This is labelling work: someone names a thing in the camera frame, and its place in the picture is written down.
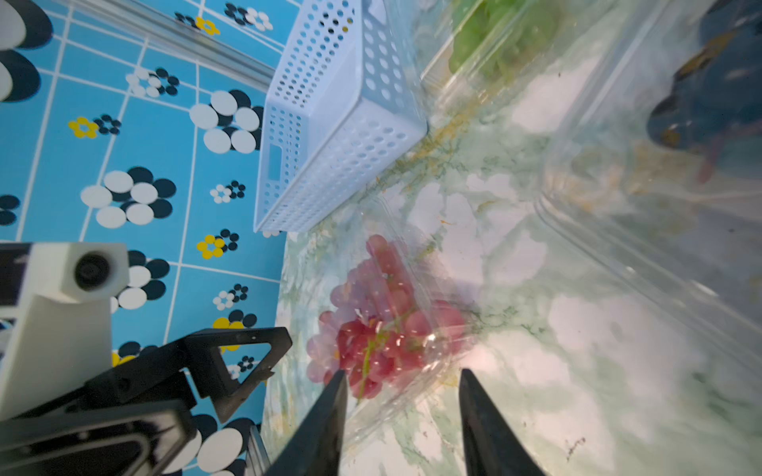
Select aluminium front rail frame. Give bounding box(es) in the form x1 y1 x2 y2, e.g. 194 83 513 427
65 1 275 92

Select black grape bunch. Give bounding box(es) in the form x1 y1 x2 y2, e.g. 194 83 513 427
646 1 761 184

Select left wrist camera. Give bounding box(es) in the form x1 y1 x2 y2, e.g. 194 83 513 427
1 242 129 420

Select clear plastic clamshell container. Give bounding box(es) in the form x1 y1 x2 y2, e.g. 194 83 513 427
396 1 615 114

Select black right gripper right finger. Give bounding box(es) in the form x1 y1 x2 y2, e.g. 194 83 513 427
458 369 545 476

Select light blue perforated plastic basket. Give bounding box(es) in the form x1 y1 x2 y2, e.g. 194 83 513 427
254 0 428 232

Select red grape bunch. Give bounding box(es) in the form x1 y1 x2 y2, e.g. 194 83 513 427
306 234 468 401

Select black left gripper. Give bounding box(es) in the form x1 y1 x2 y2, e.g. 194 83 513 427
1 327 293 475

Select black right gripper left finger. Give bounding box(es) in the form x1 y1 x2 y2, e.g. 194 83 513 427
265 370 348 476

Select green grape bunch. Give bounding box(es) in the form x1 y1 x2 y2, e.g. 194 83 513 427
448 0 564 81

